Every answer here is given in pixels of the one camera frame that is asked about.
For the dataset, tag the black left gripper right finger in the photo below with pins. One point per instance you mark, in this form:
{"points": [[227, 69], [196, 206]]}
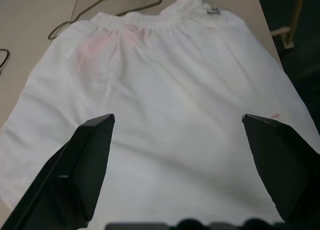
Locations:
{"points": [[282, 165]]}

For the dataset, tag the wooden furniture leg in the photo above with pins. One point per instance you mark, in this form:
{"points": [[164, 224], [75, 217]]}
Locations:
{"points": [[290, 27]]}

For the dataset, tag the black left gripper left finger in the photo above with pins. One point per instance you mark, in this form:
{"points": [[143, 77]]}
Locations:
{"points": [[72, 170]]}

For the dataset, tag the white shorts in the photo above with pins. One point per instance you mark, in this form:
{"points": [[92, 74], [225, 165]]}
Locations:
{"points": [[160, 102]]}

